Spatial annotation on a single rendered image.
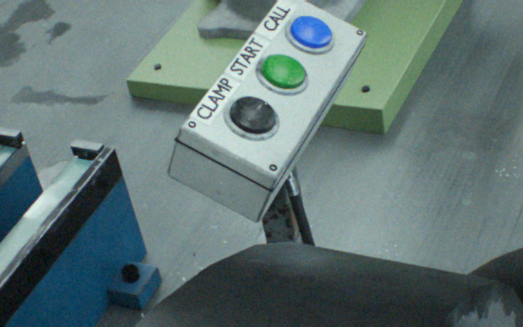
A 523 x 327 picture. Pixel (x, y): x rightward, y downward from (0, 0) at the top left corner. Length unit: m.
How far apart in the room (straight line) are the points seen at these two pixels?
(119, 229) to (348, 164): 0.25
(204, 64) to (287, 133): 0.52
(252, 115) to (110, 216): 0.29
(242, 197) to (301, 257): 0.52
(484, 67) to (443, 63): 0.05
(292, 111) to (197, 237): 0.33
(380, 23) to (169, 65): 0.25
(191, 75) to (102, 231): 0.31
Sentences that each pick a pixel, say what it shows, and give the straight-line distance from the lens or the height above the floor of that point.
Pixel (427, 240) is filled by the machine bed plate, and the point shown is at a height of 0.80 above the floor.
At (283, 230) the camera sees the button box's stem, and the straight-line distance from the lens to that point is 0.79.
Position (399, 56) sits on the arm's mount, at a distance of 1.13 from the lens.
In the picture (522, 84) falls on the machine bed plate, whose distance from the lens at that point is 1.14.
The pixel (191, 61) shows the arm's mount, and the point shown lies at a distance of 1.20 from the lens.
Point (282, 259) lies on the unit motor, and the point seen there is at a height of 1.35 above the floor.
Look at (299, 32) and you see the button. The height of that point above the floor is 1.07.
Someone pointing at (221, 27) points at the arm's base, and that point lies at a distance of 1.22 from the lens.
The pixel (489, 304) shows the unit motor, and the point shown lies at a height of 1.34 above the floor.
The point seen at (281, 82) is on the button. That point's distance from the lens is 0.69.
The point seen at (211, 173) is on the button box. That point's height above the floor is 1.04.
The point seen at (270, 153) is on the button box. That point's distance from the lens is 0.66.
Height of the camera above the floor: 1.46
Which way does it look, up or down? 38 degrees down
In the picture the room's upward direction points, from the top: 12 degrees counter-clockwise
